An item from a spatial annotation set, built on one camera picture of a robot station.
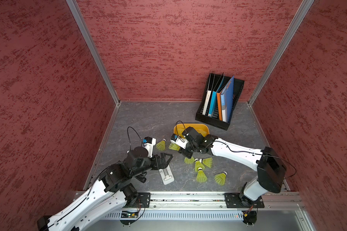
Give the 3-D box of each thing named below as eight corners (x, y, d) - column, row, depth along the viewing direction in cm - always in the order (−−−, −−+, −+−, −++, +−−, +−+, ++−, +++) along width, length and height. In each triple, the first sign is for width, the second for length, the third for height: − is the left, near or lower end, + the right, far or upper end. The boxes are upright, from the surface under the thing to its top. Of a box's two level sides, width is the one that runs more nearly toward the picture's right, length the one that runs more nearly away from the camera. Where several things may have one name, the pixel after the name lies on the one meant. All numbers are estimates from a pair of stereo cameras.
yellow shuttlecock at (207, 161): (200, 168, 87) (201, 164, 83) (199, 160, 91) (200, 156, 86) (211, 168, 88) (213, 164, 83) (210, 160, 91) (212, 156, 86)
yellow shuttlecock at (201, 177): (196, 182, 82) (197, 180, 79) (195, 169, 87) (196, 167, 83) (206, 182, 82) (207, 180, 79) (204, 169, 87) (205, 167, 84)
